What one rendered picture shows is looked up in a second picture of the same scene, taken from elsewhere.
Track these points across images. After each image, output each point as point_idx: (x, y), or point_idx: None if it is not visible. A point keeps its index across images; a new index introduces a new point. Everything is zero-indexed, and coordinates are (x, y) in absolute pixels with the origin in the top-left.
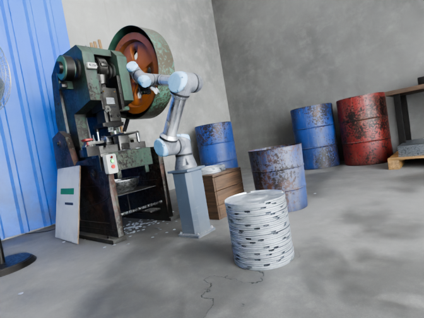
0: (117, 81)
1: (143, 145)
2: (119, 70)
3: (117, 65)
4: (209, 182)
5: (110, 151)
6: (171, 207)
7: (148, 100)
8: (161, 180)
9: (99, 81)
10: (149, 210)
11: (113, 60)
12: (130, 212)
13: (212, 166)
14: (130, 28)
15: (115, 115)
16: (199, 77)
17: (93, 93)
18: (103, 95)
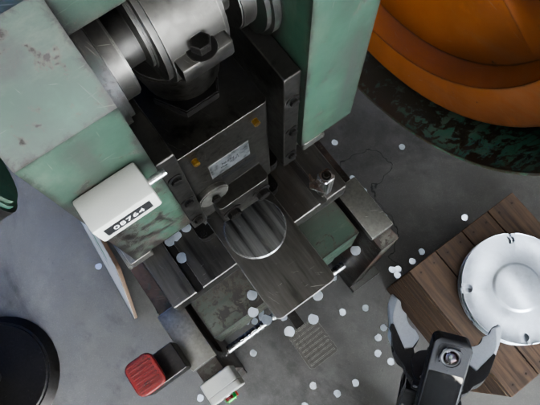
0: (280, 97)
1: (336, 197)
2: (312, 57)
3: (306, 32)
4: (493, 385)
5: (217, 283)
6: (364, 275)
7: (427, 80)
8: (362, 267)
9: (175, 186)
10: (309, 353)
11: None
12: (259, 331)
13: (533, 304)
14: None
15: (248, 198)
16: None
17: (148, 237)
18: (197, 169)
